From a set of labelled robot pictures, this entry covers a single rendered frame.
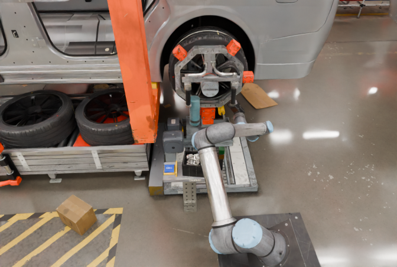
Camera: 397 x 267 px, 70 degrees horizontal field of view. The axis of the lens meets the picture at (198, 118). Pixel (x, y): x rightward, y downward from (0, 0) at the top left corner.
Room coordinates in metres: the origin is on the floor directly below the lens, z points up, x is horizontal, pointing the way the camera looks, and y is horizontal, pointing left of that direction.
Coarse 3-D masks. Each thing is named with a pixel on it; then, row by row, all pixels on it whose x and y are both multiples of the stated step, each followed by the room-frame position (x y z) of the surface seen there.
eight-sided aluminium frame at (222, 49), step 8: (192, 48) 2.01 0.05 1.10; (200, 48) 1.98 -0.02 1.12; (208, 48) 1.98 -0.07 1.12; (216, 48) 1.98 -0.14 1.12; (224, 48) 1.98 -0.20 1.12; (192, 56) 1.97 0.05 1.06; (232, 56) 1.98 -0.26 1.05; (176, 64) 2.00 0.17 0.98; (184, 64) 1.97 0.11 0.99; (240, 64) 1.99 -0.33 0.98; (176, 72) 1.96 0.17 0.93; (240, 72) 2.00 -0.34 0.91; (176, 80) 1.97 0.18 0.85; (240, 80) 1.99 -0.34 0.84; (176, 88) 1.97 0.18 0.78; (240, 88) 1.99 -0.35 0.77; (184, 96) 1.97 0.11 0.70; (224, 96) 2.03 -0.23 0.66; (200, 104) 1.98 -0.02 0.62; (208, 104) 1.98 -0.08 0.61; (216, 104) 1.98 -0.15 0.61; (224, 104) 1.98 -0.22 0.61
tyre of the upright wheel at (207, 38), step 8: (192, 32) 2.20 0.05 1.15; (200, 32) 2.16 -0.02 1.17; (208, 32) 2.13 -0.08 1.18; (216, 32) 2.15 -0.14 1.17; (224, 32) 2.21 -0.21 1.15; (184, 40) 2.12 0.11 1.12; (192, 40) 2.06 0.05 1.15; (200, 40) 2.06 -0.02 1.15; (208, 40) 2.06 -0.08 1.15; (216, 40) 2.06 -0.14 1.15; (224, 40) 2.07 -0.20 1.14; (184, 48) 2.05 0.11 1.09; (240, 48) 2.12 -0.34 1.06; (240, 56) 2.07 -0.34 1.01; (168, 64) 2.13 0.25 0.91; (168, 72) 2.06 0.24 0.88
